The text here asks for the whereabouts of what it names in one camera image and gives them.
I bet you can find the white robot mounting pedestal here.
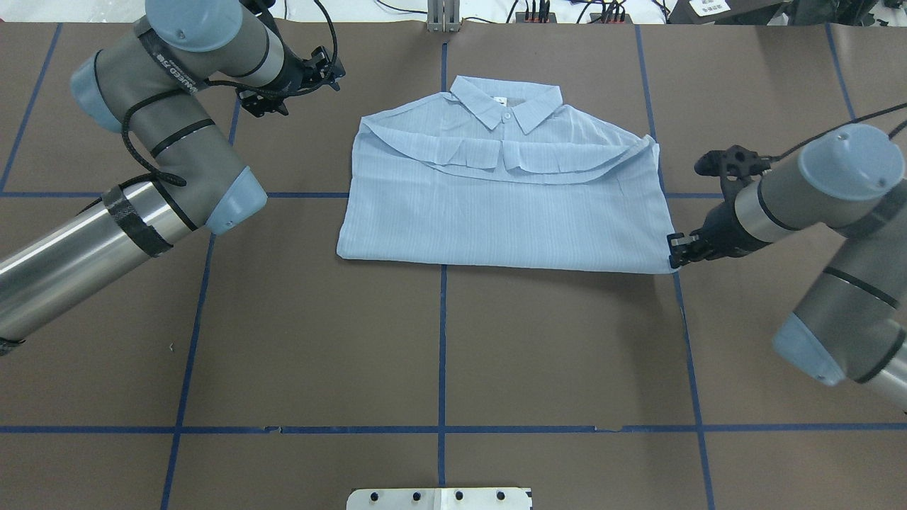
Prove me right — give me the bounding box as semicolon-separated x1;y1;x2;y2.
346;487;534;509

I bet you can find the light blue striped shirt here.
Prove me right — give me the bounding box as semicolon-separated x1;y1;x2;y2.
337;76;674;274

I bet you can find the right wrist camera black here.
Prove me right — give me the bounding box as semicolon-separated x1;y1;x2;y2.
694;145;771;201

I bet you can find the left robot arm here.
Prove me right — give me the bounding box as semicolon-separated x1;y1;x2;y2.
2;1;344;355

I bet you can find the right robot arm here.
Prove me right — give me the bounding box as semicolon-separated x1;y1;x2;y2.
667;123;906;409

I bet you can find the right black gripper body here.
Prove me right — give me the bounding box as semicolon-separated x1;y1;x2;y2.
667;201;769;268

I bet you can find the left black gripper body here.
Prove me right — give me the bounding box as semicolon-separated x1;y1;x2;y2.
237;46;346;118

